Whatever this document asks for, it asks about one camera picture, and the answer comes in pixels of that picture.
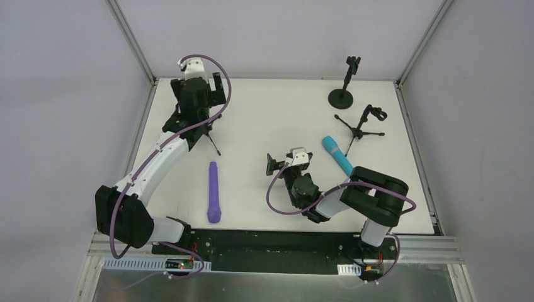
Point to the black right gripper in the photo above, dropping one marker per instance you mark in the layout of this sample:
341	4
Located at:
284	162

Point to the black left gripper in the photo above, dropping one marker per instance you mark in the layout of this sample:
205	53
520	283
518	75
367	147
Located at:
204	91

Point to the black tripod shock-mount stand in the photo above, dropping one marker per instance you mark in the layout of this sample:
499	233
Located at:
212	139

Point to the teal toy microphone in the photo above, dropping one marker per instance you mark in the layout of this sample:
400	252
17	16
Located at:
333	149

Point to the purple toy microphone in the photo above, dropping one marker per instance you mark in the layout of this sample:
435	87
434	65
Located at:
214	211

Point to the black tripod clip stand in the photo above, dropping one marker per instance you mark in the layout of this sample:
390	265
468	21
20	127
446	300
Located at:
357	132

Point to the black round-base mic stand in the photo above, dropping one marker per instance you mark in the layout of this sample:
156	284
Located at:
341	98

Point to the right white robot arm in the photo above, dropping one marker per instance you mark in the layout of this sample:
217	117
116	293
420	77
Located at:
380	198

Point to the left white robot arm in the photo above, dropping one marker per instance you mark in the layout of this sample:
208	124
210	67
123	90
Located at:
121	210

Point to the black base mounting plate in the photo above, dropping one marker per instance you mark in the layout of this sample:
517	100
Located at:
316	253

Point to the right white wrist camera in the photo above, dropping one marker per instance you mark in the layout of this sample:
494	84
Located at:
298	156

